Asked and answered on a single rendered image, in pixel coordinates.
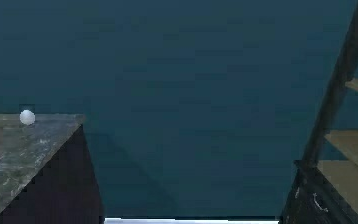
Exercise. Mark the white egg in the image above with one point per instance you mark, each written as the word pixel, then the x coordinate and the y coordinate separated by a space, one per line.
pixel 27 117

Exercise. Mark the black counter with marble top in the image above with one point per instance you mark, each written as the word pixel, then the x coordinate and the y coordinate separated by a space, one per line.
pixel 27 166

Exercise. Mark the black shelf unit wooden shelves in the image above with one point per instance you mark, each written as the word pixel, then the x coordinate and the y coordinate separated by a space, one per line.
pixel 333 186

